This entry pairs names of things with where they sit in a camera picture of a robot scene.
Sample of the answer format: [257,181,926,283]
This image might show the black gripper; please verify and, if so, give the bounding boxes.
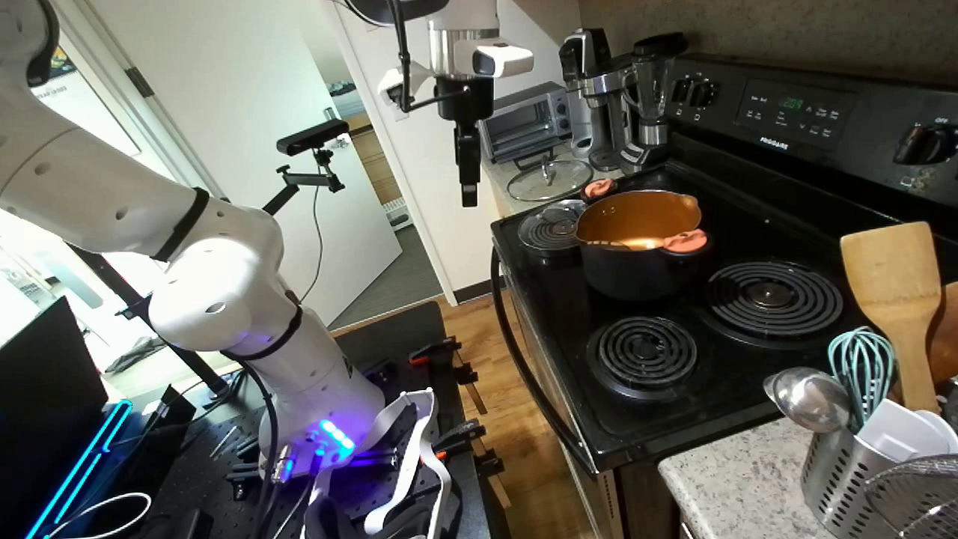
[436,76,498,210]

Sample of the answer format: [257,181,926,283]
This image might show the metal ladle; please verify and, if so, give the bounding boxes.
[760,367,862,439]

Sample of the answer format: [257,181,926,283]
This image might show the black stereo camera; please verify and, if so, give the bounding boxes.
[274,117,353,160]

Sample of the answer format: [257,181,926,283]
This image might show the white door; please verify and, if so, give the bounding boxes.
[54,0,406,332]

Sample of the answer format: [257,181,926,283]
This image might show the white plastic utensil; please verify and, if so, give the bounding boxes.
[853,400,958,469]

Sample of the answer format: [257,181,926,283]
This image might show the black robot cart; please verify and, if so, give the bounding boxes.
[100,298,506,539]

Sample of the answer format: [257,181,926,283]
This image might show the blue edged black case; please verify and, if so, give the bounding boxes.
[24,400,139,539]

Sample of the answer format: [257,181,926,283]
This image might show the light wooden spatula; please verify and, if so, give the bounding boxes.
[840,220,946,413]

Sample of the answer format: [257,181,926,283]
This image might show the grey pot copper interior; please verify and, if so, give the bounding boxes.
[575,184,715,305]

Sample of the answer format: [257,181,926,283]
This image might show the black electric stove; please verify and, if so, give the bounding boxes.
[489,54,958,539]

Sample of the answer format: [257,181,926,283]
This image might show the teal silicone whisk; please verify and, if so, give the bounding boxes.
[823,325,898,436]

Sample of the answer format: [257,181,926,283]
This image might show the round glass dish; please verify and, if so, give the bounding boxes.
[503,157,600,210]

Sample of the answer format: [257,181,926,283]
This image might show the orange black clamp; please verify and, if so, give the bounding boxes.
[430,416,506,481]
[409,335,483,391]

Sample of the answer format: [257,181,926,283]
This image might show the white grey strap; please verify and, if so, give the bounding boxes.
[361,388,465,539]

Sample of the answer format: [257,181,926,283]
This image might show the silver toaster oven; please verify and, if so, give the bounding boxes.
[479,82,593,169]

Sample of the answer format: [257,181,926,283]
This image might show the white cable loop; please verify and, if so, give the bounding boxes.
[43,490,159,539]

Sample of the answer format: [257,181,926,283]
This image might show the round glass pot lid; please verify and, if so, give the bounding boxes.
[515,195,593,256]

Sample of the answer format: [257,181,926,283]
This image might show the perforated metal utensil holder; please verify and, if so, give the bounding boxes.
[801,430,958,539]

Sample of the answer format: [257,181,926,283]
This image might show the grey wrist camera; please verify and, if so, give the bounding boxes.
[470,42,536,82]

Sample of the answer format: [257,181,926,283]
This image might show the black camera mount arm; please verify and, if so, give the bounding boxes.
[260,148,347,220]

